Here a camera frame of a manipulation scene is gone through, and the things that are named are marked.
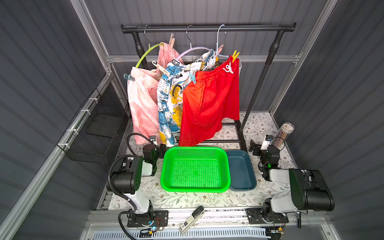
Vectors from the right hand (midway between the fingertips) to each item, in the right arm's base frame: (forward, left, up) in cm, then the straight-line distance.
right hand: (262, 141), depth 90 cm
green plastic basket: (-13, +41, -11) cm, 44 cm away
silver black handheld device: (-42, +44, -7) cm, 61 cm away
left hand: (+1, +65, -6) cm, 66 cm away
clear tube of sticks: (+3, -12, +5) cm, 13 cm away
